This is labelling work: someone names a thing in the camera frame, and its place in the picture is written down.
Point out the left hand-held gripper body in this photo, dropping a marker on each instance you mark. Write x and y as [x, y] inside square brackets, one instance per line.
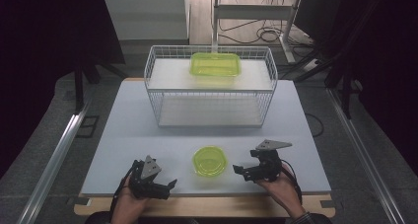
[144, 181]

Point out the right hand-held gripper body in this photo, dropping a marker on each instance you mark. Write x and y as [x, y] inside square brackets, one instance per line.
[267, 164]

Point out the round green plastic container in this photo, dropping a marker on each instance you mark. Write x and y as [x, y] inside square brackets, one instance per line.
[210, 161]

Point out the rectangular green plastic container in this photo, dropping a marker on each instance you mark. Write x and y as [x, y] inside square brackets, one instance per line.
[215, 65]

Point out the person's right hand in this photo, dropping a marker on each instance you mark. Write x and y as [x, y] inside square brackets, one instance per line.
[282, 191]

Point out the person's left hand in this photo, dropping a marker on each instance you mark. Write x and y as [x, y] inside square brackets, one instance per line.
[129, 207]

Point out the person's plaid sleeve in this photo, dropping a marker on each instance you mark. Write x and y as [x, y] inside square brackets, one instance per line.
[310, 218]

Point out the black metal stand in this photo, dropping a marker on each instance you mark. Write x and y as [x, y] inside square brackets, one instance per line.
[79, 86]
[345, 86]

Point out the white cabinet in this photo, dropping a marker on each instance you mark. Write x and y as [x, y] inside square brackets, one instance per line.
[144, 16]

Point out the aluminium rail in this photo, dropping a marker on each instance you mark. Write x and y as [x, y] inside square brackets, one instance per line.
[364, 155]
[55, 155]

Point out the white desk frame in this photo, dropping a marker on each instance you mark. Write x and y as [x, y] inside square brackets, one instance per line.
[253, 12]

